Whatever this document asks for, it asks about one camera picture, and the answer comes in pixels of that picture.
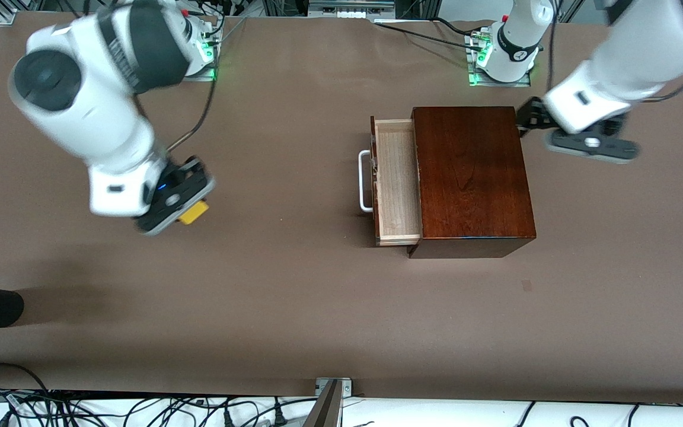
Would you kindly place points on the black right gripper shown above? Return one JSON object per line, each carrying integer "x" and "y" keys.
{"x": 176, "y": 176}

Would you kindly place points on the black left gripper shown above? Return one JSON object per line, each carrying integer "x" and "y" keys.
{"x": 532, "y": 114}

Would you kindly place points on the yellow cube block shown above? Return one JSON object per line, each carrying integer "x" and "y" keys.
{"x": 194, "y": 214}

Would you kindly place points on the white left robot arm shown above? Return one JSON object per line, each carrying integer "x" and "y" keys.
{"x": 632, "y": 53}

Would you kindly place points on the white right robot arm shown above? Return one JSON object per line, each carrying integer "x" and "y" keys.
{"x": 98, "y": 118}

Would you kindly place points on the dark brown wooden drawer cabinet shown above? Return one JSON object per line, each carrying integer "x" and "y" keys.
{"x": 472, "y": 178}

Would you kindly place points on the white power strip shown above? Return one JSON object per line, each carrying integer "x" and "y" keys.
{"x": 350, "y": 9}

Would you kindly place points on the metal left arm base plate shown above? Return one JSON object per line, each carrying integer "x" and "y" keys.
{"x": 475, "y": 80}

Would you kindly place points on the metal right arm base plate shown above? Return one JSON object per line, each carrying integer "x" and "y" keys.
{"x": 210, "y": 72}

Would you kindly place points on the black aluminium frame post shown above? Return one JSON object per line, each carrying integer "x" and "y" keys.
{"x": 417, "y": 8}

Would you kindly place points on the small metal bracket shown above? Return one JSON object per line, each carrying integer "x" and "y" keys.
{"x": 346, "y": 385}

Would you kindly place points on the grey metal camera pole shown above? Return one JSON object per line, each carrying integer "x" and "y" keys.
{"x": 325, "y": 409}

